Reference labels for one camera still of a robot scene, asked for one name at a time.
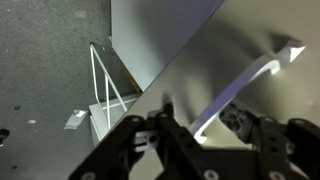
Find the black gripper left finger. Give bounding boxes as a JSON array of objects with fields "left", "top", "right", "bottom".
[{"left": 68, "top": 102, "right": 215, "bottom": 180}]

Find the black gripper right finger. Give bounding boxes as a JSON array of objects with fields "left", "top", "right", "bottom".
[{"left": 219, "top": 100, "right": 320, "bottom": 180}]

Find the silver handle of unlabelled drawer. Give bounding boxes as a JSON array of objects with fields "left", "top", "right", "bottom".
[{"left": 187, "top": 37, "right": 307, "bottom": 145}]

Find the beige drawer with label holder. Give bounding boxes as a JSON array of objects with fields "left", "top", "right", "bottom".
[{"left": 99, "top": 0, "right": 320, "bottom": 180}]

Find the white low platform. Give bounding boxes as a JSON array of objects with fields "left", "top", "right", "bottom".
[{"left": 87, "top": 93, "right": 143, "bottom": 147}]

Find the grey paper scrap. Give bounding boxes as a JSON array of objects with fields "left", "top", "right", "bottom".
[{"left": 63, "top": 108, "right": 90, "bottom": 131}]

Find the white metal rail frame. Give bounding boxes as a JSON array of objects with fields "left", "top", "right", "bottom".
[{"left": 88, "top": 42, "right": 130, "bottom": 130}]

